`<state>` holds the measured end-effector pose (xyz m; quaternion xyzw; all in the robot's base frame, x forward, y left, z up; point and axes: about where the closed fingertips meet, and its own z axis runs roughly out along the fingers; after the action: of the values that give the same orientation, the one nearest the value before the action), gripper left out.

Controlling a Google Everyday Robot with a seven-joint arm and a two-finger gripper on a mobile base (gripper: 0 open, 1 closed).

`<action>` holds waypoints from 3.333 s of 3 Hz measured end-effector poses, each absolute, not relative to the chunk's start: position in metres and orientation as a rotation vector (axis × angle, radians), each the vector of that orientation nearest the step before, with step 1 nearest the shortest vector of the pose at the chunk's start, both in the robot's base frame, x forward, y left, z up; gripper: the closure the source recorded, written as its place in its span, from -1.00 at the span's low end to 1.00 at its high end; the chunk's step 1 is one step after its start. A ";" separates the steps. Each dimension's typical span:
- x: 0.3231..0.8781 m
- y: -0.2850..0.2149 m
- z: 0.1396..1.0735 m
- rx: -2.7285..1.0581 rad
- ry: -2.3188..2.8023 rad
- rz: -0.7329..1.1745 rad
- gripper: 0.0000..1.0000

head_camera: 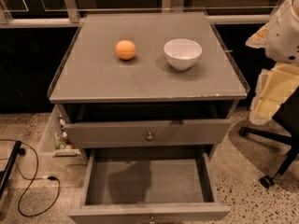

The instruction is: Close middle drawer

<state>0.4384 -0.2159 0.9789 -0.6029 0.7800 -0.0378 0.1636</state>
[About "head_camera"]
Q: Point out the grey drawer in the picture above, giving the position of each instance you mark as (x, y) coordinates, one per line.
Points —
(148, 185)
(145, 125)

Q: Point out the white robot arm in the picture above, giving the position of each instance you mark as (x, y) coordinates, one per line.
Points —
(280, 40)

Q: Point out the grey drawer cabinet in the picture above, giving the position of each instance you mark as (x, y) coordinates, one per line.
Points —
(92, 72)

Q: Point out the grey top drawer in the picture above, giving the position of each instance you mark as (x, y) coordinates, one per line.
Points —
(145, 125)

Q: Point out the white bowl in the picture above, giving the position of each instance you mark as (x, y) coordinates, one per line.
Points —
(181, 53)

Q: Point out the orange ball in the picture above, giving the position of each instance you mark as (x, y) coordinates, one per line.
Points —
(126, 50)

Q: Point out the clear plastic storage bin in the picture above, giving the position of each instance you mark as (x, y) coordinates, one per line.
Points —
(51, 142)

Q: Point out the black office chair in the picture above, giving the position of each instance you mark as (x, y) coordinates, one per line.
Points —
(288, 118)

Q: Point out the black floor stand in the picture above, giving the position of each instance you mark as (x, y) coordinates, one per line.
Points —
(4, 175)

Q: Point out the metal railing frame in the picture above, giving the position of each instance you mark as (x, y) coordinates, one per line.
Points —
(66, 13)

